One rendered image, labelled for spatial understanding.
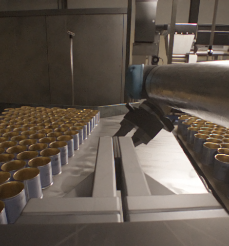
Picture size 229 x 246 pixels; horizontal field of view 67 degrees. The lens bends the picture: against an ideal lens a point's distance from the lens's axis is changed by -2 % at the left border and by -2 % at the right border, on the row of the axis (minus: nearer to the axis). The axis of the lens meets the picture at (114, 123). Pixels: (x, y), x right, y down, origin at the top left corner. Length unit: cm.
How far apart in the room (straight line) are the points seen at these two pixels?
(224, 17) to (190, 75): 930
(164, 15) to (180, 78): 867
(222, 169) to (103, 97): 246
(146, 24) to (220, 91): 255
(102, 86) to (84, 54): 58
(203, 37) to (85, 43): 193
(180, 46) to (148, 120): 303
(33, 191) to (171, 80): 45
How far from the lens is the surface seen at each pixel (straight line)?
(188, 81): 24
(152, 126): 47
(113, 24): 300
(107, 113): 146
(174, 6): 309
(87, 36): 304
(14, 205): 49
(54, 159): 64
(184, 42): 346
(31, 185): 54
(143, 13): 276
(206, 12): 932
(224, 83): 20
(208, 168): 82
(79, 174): 66
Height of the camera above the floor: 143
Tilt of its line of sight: 16 degrees down
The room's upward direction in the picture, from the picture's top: 2 degrees clockwise
